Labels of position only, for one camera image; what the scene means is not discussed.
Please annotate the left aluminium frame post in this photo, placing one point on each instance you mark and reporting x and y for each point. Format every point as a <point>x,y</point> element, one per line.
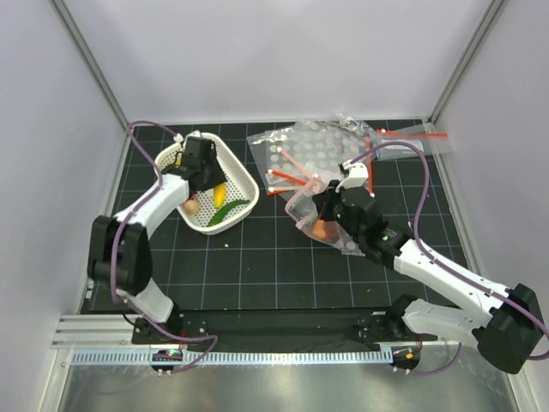
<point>71,27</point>

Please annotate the slotted metal cable duct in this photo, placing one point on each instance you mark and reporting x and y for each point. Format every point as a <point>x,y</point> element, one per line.
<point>171,357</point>

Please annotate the beige toy egg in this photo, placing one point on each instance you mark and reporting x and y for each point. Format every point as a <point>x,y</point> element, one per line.
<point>191,207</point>

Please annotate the far labelled orange zip bag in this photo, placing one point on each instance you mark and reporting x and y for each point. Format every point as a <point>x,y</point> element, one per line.
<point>405,143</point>

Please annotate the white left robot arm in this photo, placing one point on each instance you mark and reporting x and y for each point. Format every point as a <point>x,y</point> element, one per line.
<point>120,253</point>

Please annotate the aluminium frame post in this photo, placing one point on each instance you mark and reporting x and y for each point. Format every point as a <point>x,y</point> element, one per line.
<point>487,22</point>
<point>71,27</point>

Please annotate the white perforated plastic basket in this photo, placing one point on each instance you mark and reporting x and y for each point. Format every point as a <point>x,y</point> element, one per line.
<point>239,185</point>

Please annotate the orange zipper clear bag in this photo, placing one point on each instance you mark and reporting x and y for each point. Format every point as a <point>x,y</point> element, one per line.
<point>283,182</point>

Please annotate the green toy chili pepper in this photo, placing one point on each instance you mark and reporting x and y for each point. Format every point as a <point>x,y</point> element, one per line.
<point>221,214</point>

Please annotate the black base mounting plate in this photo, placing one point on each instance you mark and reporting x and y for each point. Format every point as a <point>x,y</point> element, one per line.
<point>297,331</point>

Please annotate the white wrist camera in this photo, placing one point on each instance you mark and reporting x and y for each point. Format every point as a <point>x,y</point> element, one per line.
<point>355,174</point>
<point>180,139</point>

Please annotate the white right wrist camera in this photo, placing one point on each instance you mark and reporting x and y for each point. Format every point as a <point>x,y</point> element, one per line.
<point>355,174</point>

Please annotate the orange maroon toy steak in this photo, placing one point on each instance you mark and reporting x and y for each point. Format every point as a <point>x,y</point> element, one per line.
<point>327,231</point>

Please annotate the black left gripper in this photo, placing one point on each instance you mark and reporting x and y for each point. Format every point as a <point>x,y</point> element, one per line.
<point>219,178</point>

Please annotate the pink zipper clear bag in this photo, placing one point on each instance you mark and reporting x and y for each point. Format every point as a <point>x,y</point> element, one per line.
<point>301,208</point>

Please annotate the pink dotted zip bag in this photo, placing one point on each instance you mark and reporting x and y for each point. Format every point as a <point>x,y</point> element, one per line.
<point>324,144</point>

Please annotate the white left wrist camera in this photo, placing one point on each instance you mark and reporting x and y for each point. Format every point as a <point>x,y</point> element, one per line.
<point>180,139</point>

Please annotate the yellow toy banana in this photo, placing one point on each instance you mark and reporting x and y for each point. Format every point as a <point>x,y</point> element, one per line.
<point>219,195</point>

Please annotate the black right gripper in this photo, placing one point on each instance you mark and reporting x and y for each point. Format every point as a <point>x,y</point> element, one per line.
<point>325,199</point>

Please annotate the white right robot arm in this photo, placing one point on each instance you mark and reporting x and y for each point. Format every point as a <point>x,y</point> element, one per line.
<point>504,324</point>

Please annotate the black cutting mat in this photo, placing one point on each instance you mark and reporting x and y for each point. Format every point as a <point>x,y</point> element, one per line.
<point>265,262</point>

